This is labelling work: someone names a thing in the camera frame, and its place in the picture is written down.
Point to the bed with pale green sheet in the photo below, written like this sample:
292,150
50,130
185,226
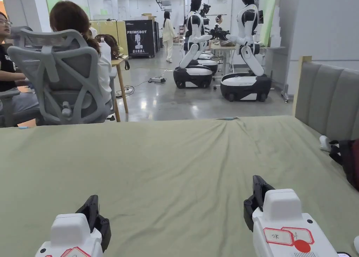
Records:
168,170

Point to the white power strip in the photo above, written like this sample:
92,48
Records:
157,79

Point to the white hand controller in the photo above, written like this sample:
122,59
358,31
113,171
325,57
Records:
324,143

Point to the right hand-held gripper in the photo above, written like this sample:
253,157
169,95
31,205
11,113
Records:
286,226

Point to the white and black humanoid robot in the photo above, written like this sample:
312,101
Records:
246,44
193,44

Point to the black printed cabinet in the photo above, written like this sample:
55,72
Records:
140,38

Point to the white and black robot base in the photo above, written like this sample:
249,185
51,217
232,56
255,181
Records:
209,63

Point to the dark bag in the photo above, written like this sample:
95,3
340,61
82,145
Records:
347,159

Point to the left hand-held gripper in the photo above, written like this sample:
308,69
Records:
68,234

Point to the grey padded headboard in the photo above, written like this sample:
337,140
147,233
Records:
328,97

